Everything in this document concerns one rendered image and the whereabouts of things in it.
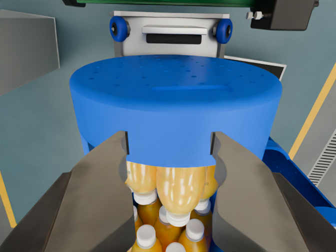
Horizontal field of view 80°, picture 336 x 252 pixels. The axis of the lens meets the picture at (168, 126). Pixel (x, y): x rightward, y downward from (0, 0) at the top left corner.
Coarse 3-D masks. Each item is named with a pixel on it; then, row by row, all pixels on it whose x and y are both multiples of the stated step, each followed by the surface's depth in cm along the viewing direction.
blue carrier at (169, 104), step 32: (96, 64) 31; (128, 64) 31; (160, 64) 32; (192, 64) 32; (224, 64) 33; (96, 96) 19; (128, 96) 18; (160, 96) 19; (192, 96) 19; (224, 96) 19; (256, 96) 19; (96, 128) 21; (128, 128) 19; (160, 128) 18; (192, 128) 18; (224, 128) 18; (256, 128) 21; (128, 160) 20; (160, 160) 20; (192, 160) 20
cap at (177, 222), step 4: (168, 216) 32; (188, 216) 32; (168, 220) 33; (172, 220) 32; (176, 220) 31; (180, 220) 31; (184, 220) 32; (188, 220) 33; (172, 224) 32; (176, 224) 32; (180, 224) 32; (184, 224) 32
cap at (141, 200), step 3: (135, 195) 35; (150, 195) 35; (153, 195) 36; (135, 198) 36; (138, 198) 35; (141, 198) 35; (144, 198) 35; (147, 198) 35; (150, 198) 35; (153, 198) 36; (138, 201) 35; (141, 201) 35; (144, 201) 35; (147, 201) 35; (150, 201) 36
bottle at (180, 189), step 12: (156, 168) 28; (168, 168) 25; (180, 168) 24; (192, 168) 25; (204, 168) 26; (156, 180) 29; (168, 180) 26; (180, 180) 25; (192, 180) 26; (204, 180) 28; (168, 192) 27; (180, 192) 26; (192, 192) 27; (168, 204) 28; (180, 204) 27; (192, 204) 28; (180, 216) 31
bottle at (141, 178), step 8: (128, 168) 30; (136, 168) 30; (144, 168) 30; (152, 168) 30; (128, 176) 31; (136, 176) 30; (144, 176) 30; (152, 176) 31; (128, 184) 33; (136, 184) 31; (144, 184) 31; (152, 184) 32; (136, 192) 35; (144, 192) 34; (152, 192) 35
